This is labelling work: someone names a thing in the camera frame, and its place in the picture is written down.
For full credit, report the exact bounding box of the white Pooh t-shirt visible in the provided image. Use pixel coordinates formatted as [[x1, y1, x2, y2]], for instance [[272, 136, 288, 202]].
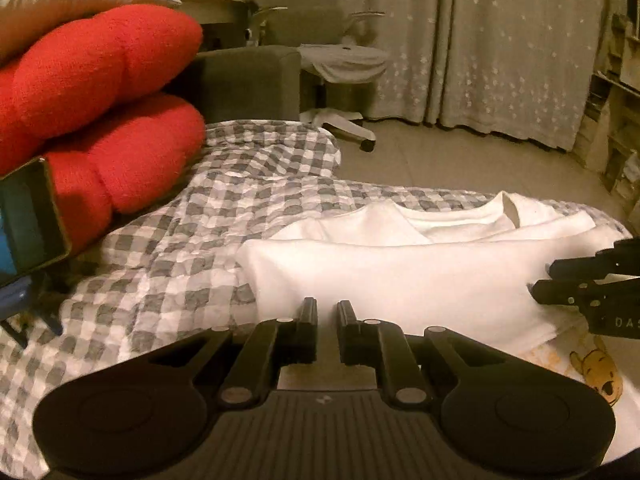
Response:
[[236, 193, 639, 460]]

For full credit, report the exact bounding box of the wooden shelf unit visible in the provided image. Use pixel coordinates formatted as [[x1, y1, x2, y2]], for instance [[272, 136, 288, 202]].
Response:
[[572, 14, 639, 212]]

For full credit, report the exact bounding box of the grey checkered bed quilt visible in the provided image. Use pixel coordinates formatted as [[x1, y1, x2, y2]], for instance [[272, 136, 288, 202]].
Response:
[[1, 120, 627, 479]]

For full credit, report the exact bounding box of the black phone stand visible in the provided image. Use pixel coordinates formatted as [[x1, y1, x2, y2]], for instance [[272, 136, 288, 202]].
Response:
[[1, 272, 63, 349]]

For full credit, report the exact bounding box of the grey star curtain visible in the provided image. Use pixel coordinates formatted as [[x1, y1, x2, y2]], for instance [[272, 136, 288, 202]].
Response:
[[341, 0, 626, 151]]

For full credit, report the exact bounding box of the smartphone playing video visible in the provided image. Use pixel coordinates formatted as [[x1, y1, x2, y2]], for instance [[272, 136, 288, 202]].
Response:
[[1, 157, 70, 287]]

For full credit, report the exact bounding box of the grey garment on chair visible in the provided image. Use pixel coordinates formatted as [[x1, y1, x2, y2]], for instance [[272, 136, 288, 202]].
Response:
[[297, 44, 388, 84]]

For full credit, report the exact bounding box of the red knitted cushion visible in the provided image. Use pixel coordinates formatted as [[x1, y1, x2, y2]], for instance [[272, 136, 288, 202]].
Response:
[[1, 4, 206, 254]]

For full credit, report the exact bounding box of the grey office chair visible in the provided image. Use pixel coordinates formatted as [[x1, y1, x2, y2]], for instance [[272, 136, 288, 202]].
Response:
[[247, 0, 388, 153]]

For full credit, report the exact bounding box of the white desk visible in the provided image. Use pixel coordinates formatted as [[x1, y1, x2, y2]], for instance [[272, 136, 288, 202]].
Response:
[[179, 0, 248, 26]]

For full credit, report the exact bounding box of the beige pillow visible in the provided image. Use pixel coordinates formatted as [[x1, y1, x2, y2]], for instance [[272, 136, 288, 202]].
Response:
[[0, 0, 181, 62]]

